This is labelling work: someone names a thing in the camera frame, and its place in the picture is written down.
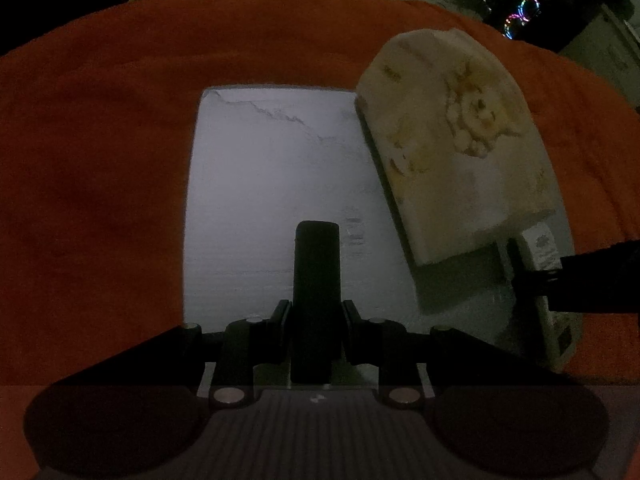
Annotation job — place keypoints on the orange blanket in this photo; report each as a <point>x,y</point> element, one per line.
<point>100,160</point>

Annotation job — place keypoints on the white cabinet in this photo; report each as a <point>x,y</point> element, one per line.
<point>610,50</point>

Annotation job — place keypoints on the computer tower with coloured lights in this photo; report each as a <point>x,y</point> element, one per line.
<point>522,15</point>

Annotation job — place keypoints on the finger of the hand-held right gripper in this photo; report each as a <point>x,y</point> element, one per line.
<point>600,280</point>

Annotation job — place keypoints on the small white printed box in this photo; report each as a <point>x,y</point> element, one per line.
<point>541,246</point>

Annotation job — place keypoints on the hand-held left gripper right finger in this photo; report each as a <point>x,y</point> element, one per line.
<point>349,331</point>

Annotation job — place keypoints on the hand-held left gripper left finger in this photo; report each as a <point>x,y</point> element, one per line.
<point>283,331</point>

